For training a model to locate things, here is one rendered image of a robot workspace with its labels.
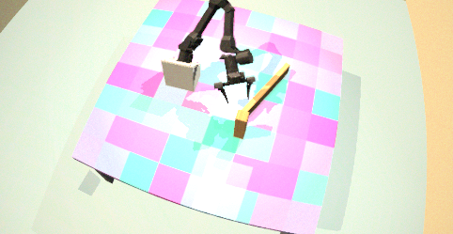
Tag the orange wooden post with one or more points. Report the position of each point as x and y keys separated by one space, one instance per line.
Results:
x=240 y=126

